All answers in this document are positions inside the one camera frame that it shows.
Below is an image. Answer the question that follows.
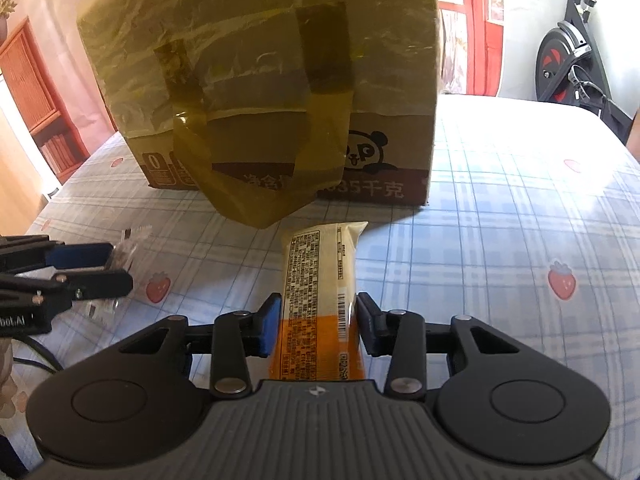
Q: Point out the orange and white bread packet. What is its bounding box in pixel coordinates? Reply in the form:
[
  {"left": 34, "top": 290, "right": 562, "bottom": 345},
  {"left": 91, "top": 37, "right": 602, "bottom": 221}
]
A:
[{"left": 267, "top": 221, "right": 369, "bottom": 383}]

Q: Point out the black cable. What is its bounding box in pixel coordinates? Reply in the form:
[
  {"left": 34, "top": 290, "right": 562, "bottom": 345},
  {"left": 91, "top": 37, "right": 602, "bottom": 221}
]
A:
[{"left": 10, "top": 332, "right": 65, "bottom": 375}]

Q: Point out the clear plastic packet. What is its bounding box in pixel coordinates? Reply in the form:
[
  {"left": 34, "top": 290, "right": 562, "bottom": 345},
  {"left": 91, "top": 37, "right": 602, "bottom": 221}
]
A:
[{"left": 87, "top": 225, "right": 153, "bottom": 318}]

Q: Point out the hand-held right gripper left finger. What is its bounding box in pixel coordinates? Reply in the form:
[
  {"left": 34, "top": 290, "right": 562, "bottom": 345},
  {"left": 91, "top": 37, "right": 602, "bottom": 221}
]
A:
[{"left": 117, "top": 292, "right": 281, "bottom": 401}]

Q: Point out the checked tablecloth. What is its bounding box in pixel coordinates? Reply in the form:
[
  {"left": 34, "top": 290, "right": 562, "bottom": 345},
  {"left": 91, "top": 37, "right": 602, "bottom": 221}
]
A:
[{"left": 0, "top": 95, "right": 640, "bottom": 476}]

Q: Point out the taped cardboard box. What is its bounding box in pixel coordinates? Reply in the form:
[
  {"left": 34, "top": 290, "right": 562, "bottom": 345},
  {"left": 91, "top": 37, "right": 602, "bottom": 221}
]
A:
[{"left": 75, "top": 0, "right": 441, "bottom": 231}]

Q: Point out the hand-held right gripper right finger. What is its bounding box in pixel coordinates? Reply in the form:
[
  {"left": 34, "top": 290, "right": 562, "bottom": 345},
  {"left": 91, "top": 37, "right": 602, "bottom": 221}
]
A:
[{"left": 354, "top": 291, "right": 523, "bottom": 402}]

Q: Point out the black exercise bike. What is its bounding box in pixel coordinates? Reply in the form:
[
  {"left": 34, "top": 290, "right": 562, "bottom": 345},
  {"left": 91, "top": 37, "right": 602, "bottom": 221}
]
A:
[{"left": 535, "top": 0, "right": 640, "bottom": 146}]

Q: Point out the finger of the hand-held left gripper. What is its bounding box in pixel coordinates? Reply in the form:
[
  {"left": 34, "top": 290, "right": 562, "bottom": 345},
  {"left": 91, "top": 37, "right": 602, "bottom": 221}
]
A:
[
  {"left": 0, "top": 234, "right": 115, "bottom": 271},
  {"left": 0, "top": 269, "right": 135, "bottom": 307}
]

